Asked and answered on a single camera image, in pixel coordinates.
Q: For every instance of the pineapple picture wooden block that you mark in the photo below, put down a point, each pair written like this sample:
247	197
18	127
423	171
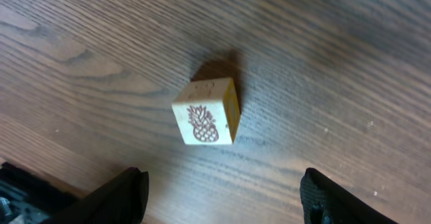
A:
207	112

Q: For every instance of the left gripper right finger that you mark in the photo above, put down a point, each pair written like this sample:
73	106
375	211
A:
326	202

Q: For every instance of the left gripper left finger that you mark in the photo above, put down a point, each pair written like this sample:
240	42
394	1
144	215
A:
122	200

